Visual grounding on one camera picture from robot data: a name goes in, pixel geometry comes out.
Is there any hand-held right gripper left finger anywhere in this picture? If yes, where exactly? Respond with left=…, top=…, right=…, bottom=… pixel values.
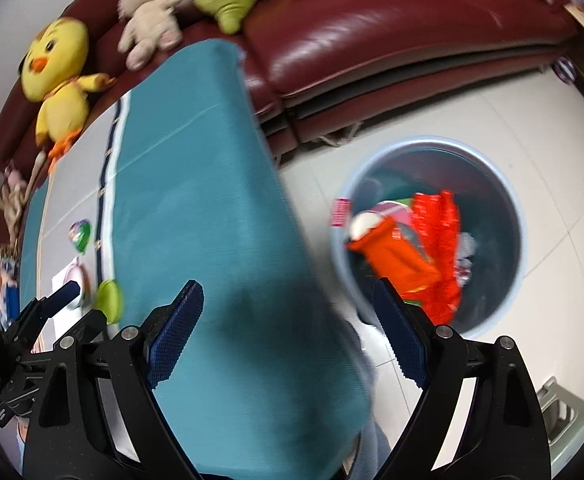
left=22, top=280, right=205, bottom=480

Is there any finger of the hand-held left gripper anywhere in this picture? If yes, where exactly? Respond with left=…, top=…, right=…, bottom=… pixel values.
left=2, top=310, right=109, bottom=396
left=2, top=280, right=82, bottom=356

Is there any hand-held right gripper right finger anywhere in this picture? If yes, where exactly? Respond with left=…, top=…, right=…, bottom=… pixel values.
left=372, top=277, right=553, bottom=480

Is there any orange snack packet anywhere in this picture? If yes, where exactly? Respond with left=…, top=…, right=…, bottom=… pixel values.
left=346, top=217, right=443, bottom=295

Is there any light blue bin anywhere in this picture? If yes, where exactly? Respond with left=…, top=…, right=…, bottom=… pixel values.
left=329, top=135, right=527, bottom=338

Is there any green plastic lid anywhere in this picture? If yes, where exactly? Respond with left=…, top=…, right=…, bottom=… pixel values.
left=94, top=279, right=124, bottom=323

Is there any doll in blue clothes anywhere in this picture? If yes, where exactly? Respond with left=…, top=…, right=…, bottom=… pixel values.
left=0, top=255, right=20, bottom=321

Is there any purple jelly cup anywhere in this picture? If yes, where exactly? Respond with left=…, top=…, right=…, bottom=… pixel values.
left=68, top=218, right=94, bottom=252

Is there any red crinkled packet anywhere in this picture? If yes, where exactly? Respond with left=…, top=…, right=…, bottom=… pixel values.
left=411, top=190, right=463, bottom=326

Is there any pink rabbit plush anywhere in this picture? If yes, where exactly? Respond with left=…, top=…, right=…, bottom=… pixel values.
left=0, top=152, right=45, bottom=246

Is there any person's leg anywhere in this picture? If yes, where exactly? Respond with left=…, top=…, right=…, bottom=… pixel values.
left=342, top=320, right=393, bottom=480

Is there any teal striped tablecloth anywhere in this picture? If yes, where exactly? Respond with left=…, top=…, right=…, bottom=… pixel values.
left=19, top=39, right=373, bottom=476

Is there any red bin tag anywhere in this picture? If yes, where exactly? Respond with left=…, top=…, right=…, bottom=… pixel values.
left=329, top=198, right=352, bottom=228

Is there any grey plastic stool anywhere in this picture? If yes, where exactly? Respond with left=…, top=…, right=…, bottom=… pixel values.
left=534, top=375, right=584, bottom=448

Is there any yellow duck plush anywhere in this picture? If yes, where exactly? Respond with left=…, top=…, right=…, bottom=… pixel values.
left=20, top=17, right=118, bottom=173

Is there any beige plush toy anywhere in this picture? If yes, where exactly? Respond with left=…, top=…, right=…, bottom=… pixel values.
left=117, top=0, right=185, bottom=71

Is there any dark red leather sofa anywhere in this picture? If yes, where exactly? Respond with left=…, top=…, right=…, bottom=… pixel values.
left=0, top=0, right=584, bottom=241

